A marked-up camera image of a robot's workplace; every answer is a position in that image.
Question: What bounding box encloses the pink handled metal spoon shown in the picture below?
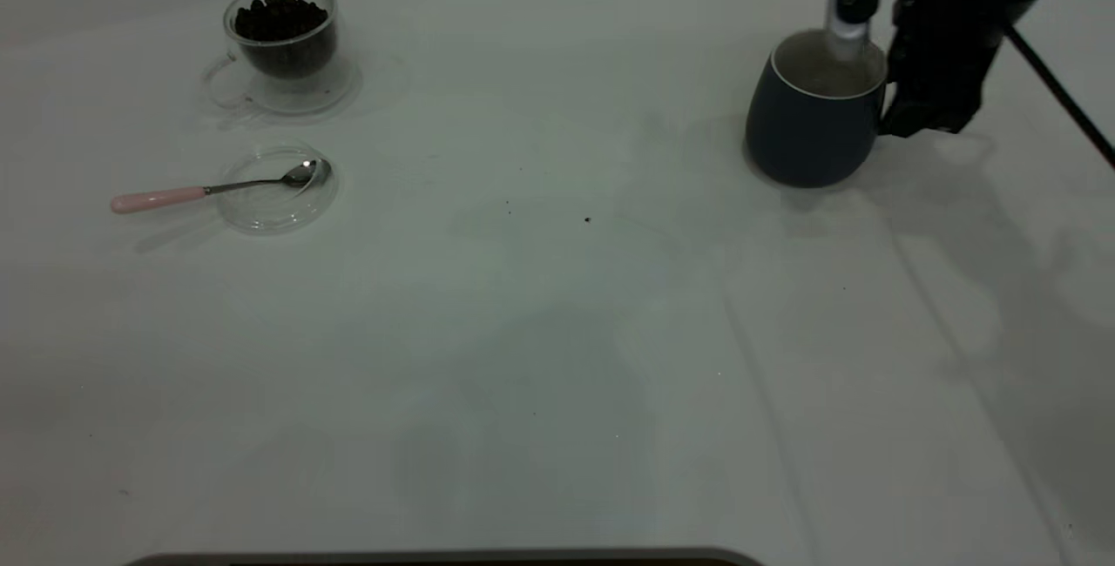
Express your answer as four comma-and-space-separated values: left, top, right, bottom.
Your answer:
110, 158, 332, 216

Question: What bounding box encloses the clear glass cup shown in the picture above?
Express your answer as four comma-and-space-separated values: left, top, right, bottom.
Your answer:
202, 0, 341, 111

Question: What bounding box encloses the dark coffee beans pile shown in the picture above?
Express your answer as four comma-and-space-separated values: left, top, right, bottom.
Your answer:
233, 0, 337, 77

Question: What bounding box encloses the clear glass saucer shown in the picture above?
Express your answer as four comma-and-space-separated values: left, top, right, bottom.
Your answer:
233, 57, 362, 119

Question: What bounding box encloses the thin black cable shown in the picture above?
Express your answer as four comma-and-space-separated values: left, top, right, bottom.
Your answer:
1002, 22, 1115, 171

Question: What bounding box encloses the clear glass round dish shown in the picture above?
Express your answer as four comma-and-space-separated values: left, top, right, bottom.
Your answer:
215, 145, 341, 236

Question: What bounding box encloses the dark grey ceramic mug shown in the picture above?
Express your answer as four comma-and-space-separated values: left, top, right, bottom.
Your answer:
743, 29, 889, 190

